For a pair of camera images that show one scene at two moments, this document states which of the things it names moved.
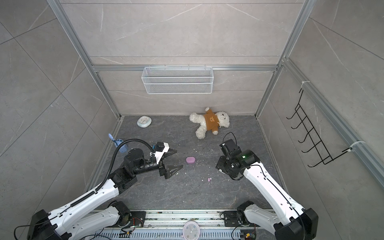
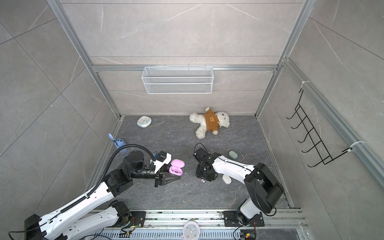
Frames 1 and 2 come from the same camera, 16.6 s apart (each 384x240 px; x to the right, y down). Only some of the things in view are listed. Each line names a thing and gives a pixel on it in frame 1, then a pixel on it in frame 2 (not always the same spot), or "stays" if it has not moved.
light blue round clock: x=144 y=121 stays
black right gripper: x=220 y=164 → x=198 y=174
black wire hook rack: x=320 y=146 stays
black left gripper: x=163 y=171 → x=161 y=177
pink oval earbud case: x=190 y=160 → x=176 y=167
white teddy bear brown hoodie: x=210 y=121 stays
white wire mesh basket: x=177 y=80 stays
